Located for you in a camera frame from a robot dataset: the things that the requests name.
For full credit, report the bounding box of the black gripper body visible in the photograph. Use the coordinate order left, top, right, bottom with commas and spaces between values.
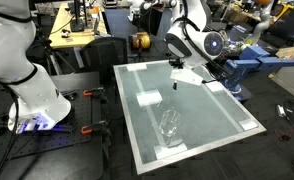
168, 57, 186, 70

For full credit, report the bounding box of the clear drinking glass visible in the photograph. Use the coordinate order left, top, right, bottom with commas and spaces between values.
158, 108, 183, 140

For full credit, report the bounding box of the yellow black device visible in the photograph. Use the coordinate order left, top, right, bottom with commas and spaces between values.
129, 31, 153, 51

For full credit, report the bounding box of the black mesh chair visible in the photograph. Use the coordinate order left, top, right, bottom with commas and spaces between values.
79, 36, 129, 85

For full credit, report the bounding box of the orange black bar clamp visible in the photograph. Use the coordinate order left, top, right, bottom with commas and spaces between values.
80, 120, 112, 138
82, 86, 108, 105

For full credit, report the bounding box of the black desk monitor stand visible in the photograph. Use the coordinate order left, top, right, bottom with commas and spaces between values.
69, 0, 89, 33

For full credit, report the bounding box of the wooden desk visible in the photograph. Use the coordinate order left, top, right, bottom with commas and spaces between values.
48, 1, 109, 50

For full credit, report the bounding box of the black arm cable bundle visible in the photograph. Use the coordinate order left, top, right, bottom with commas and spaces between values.
0, 0, 233, 180

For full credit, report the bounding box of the white charger with cable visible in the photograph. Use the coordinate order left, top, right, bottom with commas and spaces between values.
275, 103, 288, 119

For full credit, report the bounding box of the black camera tripod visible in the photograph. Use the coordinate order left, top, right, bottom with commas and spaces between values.
43, 39, 69, 76

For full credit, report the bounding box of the red floor cable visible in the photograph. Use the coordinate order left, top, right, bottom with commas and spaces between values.
273, 127, 292, 142

